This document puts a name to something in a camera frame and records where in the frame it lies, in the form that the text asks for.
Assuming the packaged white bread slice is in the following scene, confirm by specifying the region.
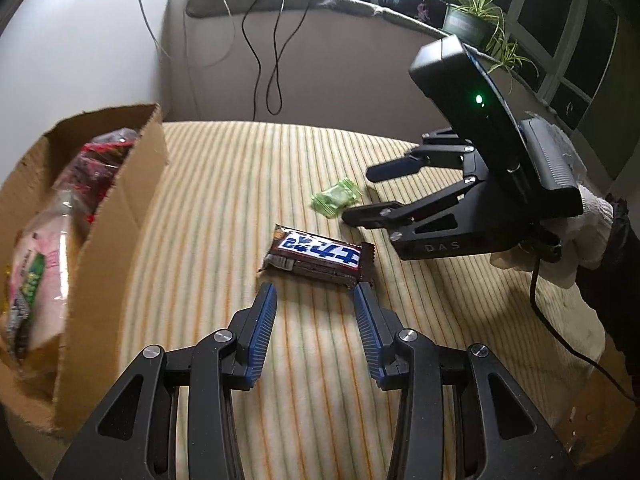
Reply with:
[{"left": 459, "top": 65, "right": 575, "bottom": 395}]
[{"left": 6, "top": 191, "right": 89, "bottom": 363}]

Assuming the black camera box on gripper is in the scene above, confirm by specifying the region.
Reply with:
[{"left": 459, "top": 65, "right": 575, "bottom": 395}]
[{"left": 409, "top": 36, "right": 584, "bottom": 220}]

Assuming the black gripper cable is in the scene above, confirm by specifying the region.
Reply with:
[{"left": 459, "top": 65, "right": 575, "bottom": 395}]
[{"left": 528, "top": 253, "right": 640, "bottom": 406}]

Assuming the small green wrapped candy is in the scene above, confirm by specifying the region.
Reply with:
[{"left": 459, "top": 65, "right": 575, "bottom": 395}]
[{"left": 310, "top": 179, "right": 362, "bottom": 219}]

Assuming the red-edged bag dark snack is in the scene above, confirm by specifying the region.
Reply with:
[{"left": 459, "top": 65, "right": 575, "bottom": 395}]
[{"left": 53, "top": 128, "right": 140, "bottom": 223}]

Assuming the white hanging cable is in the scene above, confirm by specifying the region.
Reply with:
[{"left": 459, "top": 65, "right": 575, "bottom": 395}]
[{"left": 129, "top": 0, "right": 238, "bottom": 68}]

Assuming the right hand white glove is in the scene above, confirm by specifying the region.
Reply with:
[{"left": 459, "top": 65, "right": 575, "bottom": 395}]
[{"left": 489, "top": 181, "right": 616, "bottom": 291}]

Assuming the black patterned candy packet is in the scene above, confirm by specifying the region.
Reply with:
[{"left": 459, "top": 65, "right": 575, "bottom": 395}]
[{"left": 6, "top": 289, "right": 29, "bottom": 353}]

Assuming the green candy packet in box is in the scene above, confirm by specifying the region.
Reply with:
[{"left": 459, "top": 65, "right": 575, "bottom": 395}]
[{"left": 20, "top": 252, "right": 46, "bottom": 309}]

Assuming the striped beige mat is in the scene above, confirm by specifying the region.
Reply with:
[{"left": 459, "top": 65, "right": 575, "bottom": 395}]
[{"left": 119, "top": 122, "right": 605, "bottom": 479}]

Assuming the black hanging cable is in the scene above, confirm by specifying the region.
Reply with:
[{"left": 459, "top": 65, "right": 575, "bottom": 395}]
[{"left": 241, "top": 0, "right": 374, "bottom": 117}]

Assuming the snickers bar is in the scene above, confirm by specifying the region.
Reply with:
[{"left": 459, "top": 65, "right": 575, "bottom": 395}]
[{"left": 259, "top": 224, "right": 375, "bottom": 288}]

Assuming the brown cardboard box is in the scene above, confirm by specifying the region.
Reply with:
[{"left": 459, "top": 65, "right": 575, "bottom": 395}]
[{"left": 1, "top": 104, "right": 168, "bottom": 438}]

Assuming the potted spider plant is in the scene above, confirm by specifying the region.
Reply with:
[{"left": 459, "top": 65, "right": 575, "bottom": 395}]
[{"left": 421, "top": 0, "right": 539, "bottom": 76}]

